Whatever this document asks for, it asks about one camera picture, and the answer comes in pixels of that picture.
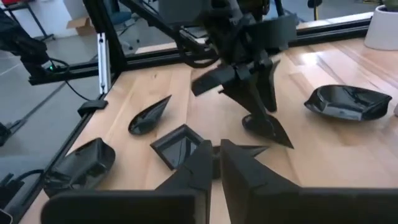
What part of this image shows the silver aluminium extrusion post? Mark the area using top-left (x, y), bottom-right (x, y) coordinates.
top-left (98, 32), bottom-right (111, 94)

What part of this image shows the black cart frame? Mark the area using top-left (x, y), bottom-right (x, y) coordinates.
top-left (0, 0), bottom-right (56, 42)

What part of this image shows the thin black cable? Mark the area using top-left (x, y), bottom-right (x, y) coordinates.
top-left (49, 57), bottom-right (94, 102)

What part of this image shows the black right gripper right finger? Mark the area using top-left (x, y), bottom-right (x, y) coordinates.
top-left (220, 138), bottom-right (398, 224)

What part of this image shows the cardboard box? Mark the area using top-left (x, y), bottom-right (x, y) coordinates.
top-left (67, 17), bottom-right (96, 37)

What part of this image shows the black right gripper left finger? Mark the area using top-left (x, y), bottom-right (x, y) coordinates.
top-left (40, 139), bottom-right (214, 224)

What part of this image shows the blue office chair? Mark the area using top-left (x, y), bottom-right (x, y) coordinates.
top-left (104, 0), bottom-right (132, 26)

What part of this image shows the black wavy mini plate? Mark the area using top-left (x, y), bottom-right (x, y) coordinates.
top-left (43, 138), bottom-right (116, 198)
top-left (303, 84), bottom-right (393, 122)

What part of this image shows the white plant pot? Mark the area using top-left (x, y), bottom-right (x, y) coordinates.
top-left (364, 4), bottom-right (398, 50)

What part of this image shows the black teardrop mini plate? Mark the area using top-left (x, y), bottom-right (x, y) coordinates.
top-left (241, 113), bottom-right (295, 149)
top-left (128, 95), bottom-right (172, 136)

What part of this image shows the small black clamp box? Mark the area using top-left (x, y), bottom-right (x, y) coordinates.
top-left (77, 99), bottom-right (108, 118)

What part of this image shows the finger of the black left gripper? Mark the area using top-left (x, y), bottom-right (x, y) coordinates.
top-left (259, 60), bottom-right (280, 113)
top-left (222, 82), bottom-right (271, 125)

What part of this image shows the black square mini plate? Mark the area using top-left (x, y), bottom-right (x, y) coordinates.
top-left (150, 123), bottom-right (214, 171)

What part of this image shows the black puck with status light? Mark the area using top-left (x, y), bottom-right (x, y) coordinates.
top-left (43, 60), bottom-right (63, 74)

